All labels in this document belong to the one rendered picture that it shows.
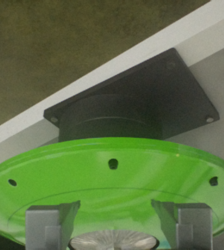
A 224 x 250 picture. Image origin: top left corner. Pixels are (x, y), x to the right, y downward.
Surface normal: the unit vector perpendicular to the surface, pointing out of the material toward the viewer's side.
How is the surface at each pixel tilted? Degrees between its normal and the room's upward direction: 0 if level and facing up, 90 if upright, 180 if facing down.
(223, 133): 0
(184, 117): 0
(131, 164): 25
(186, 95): 0
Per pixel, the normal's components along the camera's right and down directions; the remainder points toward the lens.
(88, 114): -0.40, -0.54
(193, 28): -0.61, -0.47
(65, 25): 0.01, 0.81
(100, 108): -0.12, -0.59
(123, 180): 0.04, 0.51
